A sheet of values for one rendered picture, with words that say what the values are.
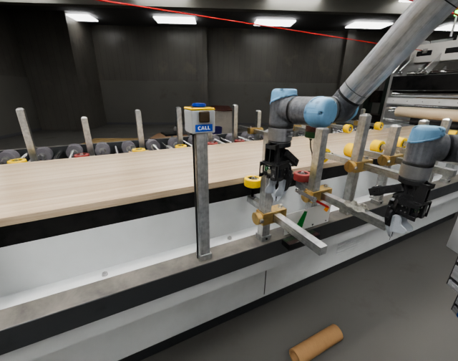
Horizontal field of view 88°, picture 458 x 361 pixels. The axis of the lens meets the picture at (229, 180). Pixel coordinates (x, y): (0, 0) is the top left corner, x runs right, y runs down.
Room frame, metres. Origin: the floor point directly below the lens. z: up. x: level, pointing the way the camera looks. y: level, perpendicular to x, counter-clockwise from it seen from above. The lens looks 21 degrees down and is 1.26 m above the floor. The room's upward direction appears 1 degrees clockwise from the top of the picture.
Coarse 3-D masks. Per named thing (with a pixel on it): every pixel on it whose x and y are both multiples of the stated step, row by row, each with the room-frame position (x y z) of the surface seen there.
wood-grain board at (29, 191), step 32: (384, 128) 2.63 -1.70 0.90; (64, 160) 1.24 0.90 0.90; (96, 160) 1.24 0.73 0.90; (128, 160) 1.25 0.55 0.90; (160, 160) 1.26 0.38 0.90; (192, 160) 1.27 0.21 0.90; (224, 160) 1.27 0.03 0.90; (256, 160) 1.28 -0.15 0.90; (0, 192) 0.81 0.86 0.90; (32, 192) 0.81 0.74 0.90; (64, 192) 0.82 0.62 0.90; (96, 192) 0.82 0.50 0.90; (128, 192) 0.82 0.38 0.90; (160, 192) 0.83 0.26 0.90; (0, 224) 0.62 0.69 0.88
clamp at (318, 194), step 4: (320, 188) 0.95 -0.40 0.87; (324, 188) 0.95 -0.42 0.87; (328, 188) 0.95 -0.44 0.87; (332, 188) 0.96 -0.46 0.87; (304, 192) 0.92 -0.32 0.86; (308, 192) 0.92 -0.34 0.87; (312, 192) 0.91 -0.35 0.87; (316, 192) 0.92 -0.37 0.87; (320, 192) 0.92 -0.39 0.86; (324, 192) 0.94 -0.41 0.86; (328, 192) 0.95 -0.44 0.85; (304, 196) 0.92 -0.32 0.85; (316, 196) 0.92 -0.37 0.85; (320, 196) 0.93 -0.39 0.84; (304, 200) 0.92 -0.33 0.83; (308, 200) 0.90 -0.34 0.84; (320, 200) 0.93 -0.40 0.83
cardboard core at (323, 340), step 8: (328, 328) 0.91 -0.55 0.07; (336, 328) 0.91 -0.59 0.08; (312, 336) 0.87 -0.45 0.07; (320, 336) 0.86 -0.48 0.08; (328, 336) 0.86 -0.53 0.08; (336, 336) 0.87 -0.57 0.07; (304, 344) 0.82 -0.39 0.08; (312, 344) 0.82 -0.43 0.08; (320, 344) 0.83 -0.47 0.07; (328, 344) 0.84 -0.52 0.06; (296, 352) 0.78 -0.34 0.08; (304, 352) 0.78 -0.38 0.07; (312, 352) 0.79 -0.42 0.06; (320, 352) 0.80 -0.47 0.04; (296, 360) 0.79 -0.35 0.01; (304, 360) 0.76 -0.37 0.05
